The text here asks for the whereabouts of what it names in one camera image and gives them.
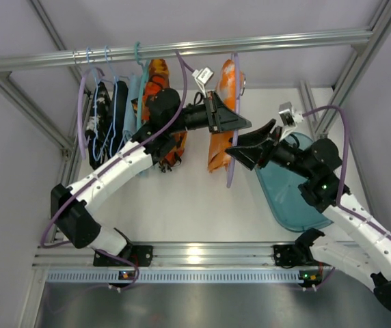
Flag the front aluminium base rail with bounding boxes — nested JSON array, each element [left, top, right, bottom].
[[31, 241, 391, 274]]

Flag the camouflage orange trousers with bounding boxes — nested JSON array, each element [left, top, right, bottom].
[[132, 59, 187, 172]]

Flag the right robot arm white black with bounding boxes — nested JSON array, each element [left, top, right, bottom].
[[226, 120, 391, 312]]

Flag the slotted grey cable duct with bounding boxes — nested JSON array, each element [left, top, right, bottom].
[[46, 270, 304, 284]]

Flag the purple cable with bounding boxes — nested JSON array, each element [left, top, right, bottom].
[[40, 51, 196, 291], [301, 105, 391, 291]]

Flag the light blue wire hanger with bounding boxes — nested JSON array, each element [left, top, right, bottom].
[[86, 47, 103, 162], [105, 45, 120, 158]]

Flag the right aluminium frame post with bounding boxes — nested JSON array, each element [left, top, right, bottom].
[[313, 0, 391, 144]]

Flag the light blue trousers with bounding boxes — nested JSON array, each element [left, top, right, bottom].
[[122, 74, 141, 144]]

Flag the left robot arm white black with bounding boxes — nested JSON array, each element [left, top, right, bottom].
[[51, 88, 252, 256]]

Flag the left aluminium frame post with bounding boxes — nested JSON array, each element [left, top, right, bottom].
[[0, 72, 74, 159]]

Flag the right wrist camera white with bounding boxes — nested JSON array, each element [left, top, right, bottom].
[[278, 102, 304, 128]]

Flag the empty lilac plastic hanger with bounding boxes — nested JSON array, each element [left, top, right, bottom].
[[72, 50, 105, 160]]

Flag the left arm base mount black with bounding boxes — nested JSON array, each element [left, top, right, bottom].
[[93, 245, 154, 267]]

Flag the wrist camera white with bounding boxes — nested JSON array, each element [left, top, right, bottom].
[[278, 102, 304, 128], [191, 67, 215, 98]]

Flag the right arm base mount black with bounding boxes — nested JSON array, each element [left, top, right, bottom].
[[273, 244, 317, 269]]

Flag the aluminium frame post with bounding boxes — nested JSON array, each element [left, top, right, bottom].
[[313, 0, 391, 144], [0, 72, 74, 159]]

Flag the dark navy trousers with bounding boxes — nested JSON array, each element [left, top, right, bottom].
[[107, 81, 129, 159]]

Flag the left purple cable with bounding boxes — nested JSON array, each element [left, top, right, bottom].
[[40, 51, 196, 291]]

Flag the aluminium hanging rail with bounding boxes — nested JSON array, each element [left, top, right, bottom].
[[0, 28, 373, 72]]

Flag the lilac plastic hanger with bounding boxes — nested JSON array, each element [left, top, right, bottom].
[[226, 53, 242, 189], [72, 50, 105, 160]]

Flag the orange tie-dye trousers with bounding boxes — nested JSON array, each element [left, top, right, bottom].
[[207, 59, 237, 173]]

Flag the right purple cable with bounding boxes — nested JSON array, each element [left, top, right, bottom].
[[301, 105, 391, 291]]

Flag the teal transparent plastic tub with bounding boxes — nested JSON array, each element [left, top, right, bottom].
[[255, 132, 335, 233]]

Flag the teal plastic hanger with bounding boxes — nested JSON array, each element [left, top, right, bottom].
[[134, 41, 150, 131]]

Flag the black white patterned trousers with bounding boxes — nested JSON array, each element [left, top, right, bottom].
[[85, 81, 110, 169]]

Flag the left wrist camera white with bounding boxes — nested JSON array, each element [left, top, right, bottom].
[[191, 67, 215, 98]]

